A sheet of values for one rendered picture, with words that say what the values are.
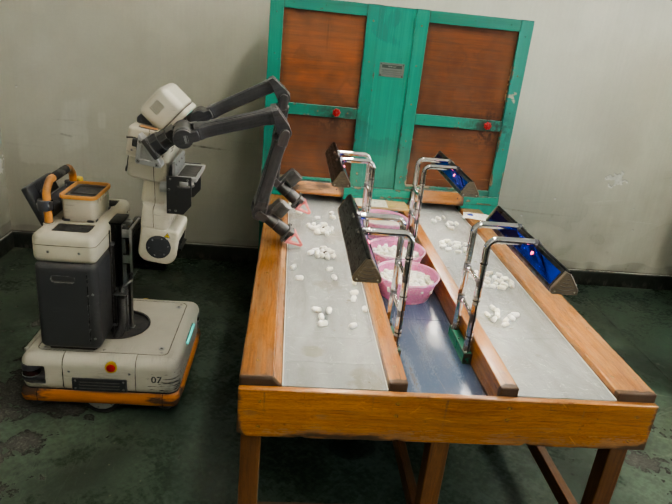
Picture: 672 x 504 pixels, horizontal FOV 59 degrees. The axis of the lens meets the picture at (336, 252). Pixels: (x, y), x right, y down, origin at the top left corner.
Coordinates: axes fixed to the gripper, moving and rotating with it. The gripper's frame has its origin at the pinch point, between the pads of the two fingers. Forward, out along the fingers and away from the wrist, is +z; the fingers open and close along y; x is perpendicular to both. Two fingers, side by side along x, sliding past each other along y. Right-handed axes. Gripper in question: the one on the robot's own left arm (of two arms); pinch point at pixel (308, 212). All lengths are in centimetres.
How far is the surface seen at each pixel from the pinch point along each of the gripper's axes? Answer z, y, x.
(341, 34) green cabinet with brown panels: -46, 46, -69
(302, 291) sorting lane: 2, -75, 7
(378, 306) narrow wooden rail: 21, -89, -12
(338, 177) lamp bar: -10.6, -33.5, -26.8
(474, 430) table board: 47, -139, -18
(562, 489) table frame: 112, -114, -17
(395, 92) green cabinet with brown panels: -5, 46, -70
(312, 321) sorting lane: 4, -98, 5
